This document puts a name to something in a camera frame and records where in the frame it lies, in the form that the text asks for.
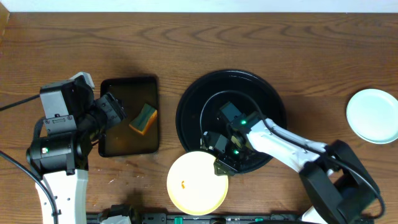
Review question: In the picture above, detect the orange green sponge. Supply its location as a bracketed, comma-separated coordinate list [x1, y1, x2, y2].
[129, 104, 157, 135]

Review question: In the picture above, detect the yellow plate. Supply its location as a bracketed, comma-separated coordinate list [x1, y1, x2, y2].
[167, 151, 229, 215]

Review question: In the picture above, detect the light blue plate top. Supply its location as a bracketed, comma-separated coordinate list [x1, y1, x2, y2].
[346, 89, 397, 144]

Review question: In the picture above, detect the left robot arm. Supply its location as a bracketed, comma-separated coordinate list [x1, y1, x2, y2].
[26, 72, 126, 223]

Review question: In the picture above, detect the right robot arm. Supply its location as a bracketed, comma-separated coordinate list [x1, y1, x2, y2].
[201, 112, 386, 223]

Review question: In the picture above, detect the black rectangular tray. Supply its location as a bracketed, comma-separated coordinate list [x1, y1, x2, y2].
[98, 76, 160, 157]

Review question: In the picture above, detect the round black tray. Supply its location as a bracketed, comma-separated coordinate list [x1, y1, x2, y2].
[176, 70, 287, 173]

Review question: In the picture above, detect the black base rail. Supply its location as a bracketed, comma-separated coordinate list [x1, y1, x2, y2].
[86, 213, 304, 224]

